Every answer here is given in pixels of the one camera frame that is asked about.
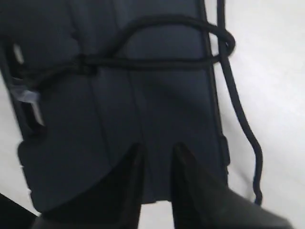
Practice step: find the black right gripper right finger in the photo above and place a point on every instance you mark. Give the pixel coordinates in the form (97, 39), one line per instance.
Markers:
(199, 201)

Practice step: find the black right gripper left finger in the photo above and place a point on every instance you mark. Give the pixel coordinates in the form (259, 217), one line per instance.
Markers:
(114, 203)

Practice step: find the black plastic carry case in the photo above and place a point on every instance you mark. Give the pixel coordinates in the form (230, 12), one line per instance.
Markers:
(81, 100)

